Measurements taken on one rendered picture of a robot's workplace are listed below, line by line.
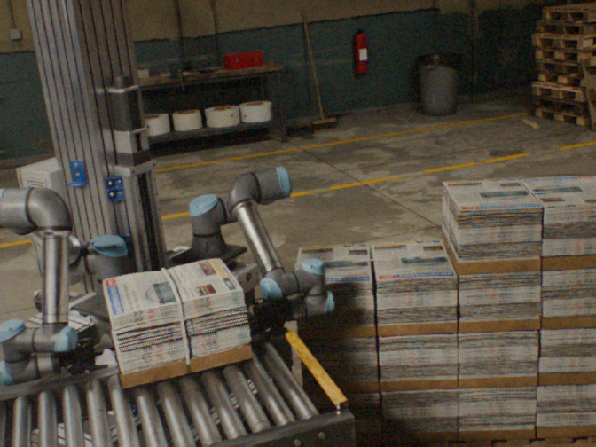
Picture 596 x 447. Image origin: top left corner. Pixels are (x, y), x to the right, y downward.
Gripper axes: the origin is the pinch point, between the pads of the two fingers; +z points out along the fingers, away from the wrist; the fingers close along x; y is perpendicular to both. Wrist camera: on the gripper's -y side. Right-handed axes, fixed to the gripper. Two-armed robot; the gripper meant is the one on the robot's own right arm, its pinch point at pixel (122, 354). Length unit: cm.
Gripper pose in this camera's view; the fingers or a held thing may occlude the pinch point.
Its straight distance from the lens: 230.3
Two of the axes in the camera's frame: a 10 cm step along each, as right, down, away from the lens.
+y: -0.7, -9.4, -3.3
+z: 9.4, -1.7, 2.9
